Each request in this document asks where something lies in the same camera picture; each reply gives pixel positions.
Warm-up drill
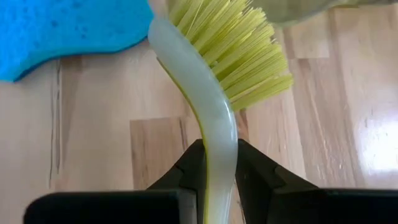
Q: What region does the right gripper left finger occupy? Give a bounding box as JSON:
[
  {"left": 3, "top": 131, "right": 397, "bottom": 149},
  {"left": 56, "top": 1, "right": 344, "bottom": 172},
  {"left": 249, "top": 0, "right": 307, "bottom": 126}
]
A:
[{"left": 23, "top": 139, "right": 208, "bottom": 224}]

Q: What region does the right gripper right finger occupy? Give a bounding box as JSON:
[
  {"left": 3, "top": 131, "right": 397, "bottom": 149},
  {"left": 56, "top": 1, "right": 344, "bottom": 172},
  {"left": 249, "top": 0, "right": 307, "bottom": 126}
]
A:
[{"left": 235, "top": 139, "right": 398, "bottom": 224}]

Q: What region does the green white dish brush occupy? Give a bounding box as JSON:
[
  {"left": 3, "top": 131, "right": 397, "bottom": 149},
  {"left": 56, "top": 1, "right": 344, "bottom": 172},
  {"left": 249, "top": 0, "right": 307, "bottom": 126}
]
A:
[{"left": 147, "top": 0, "right": 295, "bottom": 224}]

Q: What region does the blue cellulose sponge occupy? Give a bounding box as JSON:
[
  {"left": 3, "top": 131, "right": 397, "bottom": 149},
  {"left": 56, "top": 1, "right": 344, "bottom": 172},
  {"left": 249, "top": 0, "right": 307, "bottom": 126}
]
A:
[{"left": 0, "top": 0, "right": 155, "bottom": 83}]

